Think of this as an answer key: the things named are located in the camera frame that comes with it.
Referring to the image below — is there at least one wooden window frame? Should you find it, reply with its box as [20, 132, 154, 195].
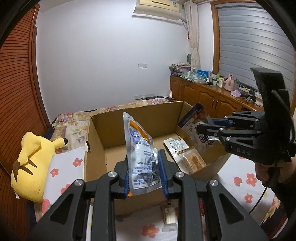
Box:
[210, 0, 296, 98]

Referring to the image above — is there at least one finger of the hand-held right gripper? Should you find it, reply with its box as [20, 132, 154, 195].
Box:
[196, 123, 262, 142]
[211, 111, 265, 128]

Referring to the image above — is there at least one cluster of small bottles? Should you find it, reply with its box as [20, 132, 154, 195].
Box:
[208, 71, 226, 88]

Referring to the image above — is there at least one green patterned cloth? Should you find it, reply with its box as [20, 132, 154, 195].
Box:
[180, 71, 207, 83]

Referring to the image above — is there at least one wall air conditioner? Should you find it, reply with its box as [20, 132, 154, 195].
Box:
[132, 0, 183, 22]

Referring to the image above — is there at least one pile of folded cloths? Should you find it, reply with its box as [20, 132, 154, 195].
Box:
[169, 62, 191, 77]

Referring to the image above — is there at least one blue and white snack packet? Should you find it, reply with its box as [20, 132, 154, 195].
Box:
[178, 103, 215, 152]

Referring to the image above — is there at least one white flower print sheet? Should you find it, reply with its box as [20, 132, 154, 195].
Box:
[42, 148, 282, 241]

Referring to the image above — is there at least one person's right hand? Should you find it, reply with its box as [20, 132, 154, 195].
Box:
[254, 161, 281, 186]

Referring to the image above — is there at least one wall power strip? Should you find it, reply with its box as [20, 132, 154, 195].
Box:
[134, 93, 156, 100]

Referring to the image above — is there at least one patterned curtain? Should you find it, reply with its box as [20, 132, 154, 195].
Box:
[184, 0, 201, 72]

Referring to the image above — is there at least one orange chicken foot packet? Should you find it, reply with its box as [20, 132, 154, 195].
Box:
[122, 112, 162, 197]

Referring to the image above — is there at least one black cable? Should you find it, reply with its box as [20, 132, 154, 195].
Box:
[248, 162, 279, 217]

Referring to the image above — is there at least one wooden cabinet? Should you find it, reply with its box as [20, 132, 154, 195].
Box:
[170, 76, 266, 118]

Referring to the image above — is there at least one long silver snack packet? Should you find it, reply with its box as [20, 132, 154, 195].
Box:
[164, 138, 189, 160]

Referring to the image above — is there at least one cardboard box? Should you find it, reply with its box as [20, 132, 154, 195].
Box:
[84, 101, 234, 216]

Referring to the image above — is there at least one black tripod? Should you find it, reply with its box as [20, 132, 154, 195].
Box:
[245, 89, 257, 102]

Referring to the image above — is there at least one wooden slatted wardrobe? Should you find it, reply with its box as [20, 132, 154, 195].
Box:
[0, 5, 50, 176]

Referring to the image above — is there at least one person's right forearm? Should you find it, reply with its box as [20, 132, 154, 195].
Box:
[272, 158, 296, 232]

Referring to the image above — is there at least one yellow plush toy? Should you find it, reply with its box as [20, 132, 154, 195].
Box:
[10, 131, 68, 202]

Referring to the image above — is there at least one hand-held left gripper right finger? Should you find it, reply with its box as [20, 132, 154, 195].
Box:
[158, 149, 270, 241]

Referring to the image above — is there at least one pink bottle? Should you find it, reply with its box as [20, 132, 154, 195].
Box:
[225, 74, 234, 91]

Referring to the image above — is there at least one grey window blind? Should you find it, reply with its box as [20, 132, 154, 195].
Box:
[217, 5, 296, 92]

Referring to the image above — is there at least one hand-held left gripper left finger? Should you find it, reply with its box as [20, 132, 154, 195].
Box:
[30, 160, 130, 241]

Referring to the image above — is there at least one clear cracker packet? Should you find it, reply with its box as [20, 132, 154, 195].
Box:
[179, 148, 207, 175]

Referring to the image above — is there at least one small beige snack packet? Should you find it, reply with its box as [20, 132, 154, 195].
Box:
[162, 201, 178, 232]

